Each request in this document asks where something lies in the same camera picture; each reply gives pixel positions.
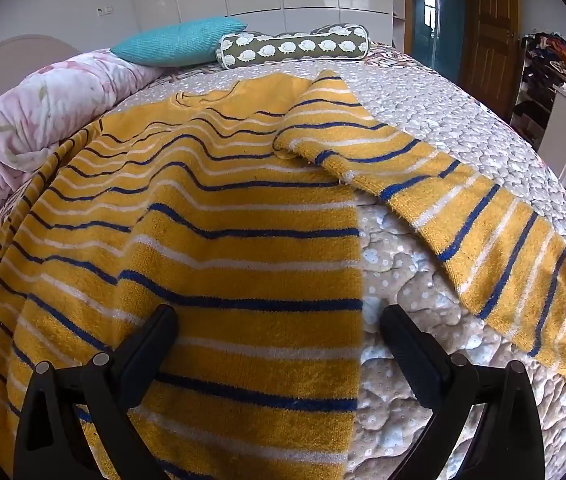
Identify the yellow striped knit sweater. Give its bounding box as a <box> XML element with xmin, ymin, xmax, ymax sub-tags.
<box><xmin>0</xmin><ymin>71</ymin><xmax>566</xmax><ymax>480</ymax></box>

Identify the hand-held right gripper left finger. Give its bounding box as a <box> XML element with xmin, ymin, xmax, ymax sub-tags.
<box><xmin>13</xmin><ymin>304</ymin><xmax>180</xmax><ymax>480</ymax></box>

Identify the beige quilted bedspread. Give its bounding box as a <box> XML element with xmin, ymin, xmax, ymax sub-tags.
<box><xmin>0</xmin><ymin>42</ymin><xmax>566</xmax><ymax>480</ymax></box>

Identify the pink floral quilt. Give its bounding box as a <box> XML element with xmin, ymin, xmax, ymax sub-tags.
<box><xmin>0</xmin><ymin>50</ymin><xmax>174</xmax><ymax>261</ymax></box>

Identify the beige rounded headboard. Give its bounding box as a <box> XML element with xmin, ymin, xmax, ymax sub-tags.
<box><xmin>0</xmin><ymin>35</ymin><xmax>84</xmax><ymax>123</ymax></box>

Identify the teal pillow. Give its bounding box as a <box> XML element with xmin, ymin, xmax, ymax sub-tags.
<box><xmin>109</xmin><ymin>16</ymin><xmax>248</xmax><ymax>68</ymax></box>

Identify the wooden door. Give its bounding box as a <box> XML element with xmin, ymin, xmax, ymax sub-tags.
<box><xmin>459</xmin><ymin>0</ymin><xmax>521</xmax><ymax>106</ymax></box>

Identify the green patterned bolster pillow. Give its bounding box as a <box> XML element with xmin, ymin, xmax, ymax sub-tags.
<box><xmin>215</xmin><ymin>23</ymin><xmax>372</xmax><ymax>70</ymax></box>

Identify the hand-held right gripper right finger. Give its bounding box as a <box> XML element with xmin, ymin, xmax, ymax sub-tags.
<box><xmin>380</xmin><ymin>305</ymin><xmax>546</xmax><ymax>480</ymax></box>

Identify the cluttered white shelf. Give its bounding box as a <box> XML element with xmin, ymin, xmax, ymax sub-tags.
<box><xmin>508</xmin><ymin>32</ymin><xmax>566</xmax><ymax>191</ymax></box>

